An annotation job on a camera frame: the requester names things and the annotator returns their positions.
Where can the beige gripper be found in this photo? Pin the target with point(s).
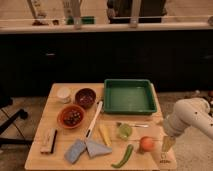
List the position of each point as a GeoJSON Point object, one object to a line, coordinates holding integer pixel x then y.
{"type": "Point", "coordinates": [168, 142]}

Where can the red orange apple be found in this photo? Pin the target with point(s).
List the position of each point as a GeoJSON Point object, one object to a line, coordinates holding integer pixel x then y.
{"type": "Point", "coordinates": [146, 144]}

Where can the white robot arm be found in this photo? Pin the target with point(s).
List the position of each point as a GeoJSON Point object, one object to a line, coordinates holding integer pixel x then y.
{"type": "Point", "coordinates": [193, 112]}

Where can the purple bowl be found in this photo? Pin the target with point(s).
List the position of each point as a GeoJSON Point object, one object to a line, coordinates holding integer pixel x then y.
{"type": "Point", "coordinates": [85, 98]}

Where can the orange bowl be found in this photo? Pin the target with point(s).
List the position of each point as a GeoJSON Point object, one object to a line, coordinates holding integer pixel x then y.
{"type": "Point", "coordinates": [71, 116]}

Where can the green chili pepper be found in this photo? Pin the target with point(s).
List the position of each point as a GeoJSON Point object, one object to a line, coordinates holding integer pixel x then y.
{"type": "Point", "coordinates": [125, 158]}

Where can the green lettuce piece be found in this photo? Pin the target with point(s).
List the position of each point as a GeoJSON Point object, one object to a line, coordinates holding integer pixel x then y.
{"type": "Point", "coordinates": [124, 131]}

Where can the green plastic tray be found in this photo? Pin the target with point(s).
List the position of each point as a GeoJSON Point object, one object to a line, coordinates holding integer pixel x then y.
{"type": "Point", "coordinates": [129, 96]}

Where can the grey blue cloth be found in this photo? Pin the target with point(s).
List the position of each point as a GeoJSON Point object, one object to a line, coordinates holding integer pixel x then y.
{"type": "Point", "coordinates": [96, 149]}

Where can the blue sponge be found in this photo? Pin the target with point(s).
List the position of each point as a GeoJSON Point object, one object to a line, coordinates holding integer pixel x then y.
{"type": "Point", "coordinates": [74, 152]}

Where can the small white cup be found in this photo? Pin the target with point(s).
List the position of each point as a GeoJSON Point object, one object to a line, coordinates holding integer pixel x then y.
{"type": "Point", "coordinates": [63, 94]}

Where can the wooden black brush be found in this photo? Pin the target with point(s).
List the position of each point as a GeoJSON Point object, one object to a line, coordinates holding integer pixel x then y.
{"type": "Point", "coordinates": [48, 141]}

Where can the white handled knife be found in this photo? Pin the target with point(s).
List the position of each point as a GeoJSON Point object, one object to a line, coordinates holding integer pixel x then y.
{"type": "Point", "coordinates": [92, 124]}

